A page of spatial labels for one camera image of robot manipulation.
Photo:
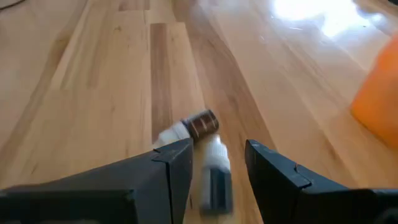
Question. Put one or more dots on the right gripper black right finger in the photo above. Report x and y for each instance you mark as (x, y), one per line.
(295, 199)

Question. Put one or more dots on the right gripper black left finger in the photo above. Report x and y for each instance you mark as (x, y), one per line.
(109, 196)

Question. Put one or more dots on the white and grey bottle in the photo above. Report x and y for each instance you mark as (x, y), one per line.
(219, 186)

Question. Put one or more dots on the small brown food coloring bottle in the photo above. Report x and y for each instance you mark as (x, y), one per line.
(202, 124)

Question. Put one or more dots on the translucent orange plastic bin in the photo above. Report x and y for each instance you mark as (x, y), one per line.
(379, 99)

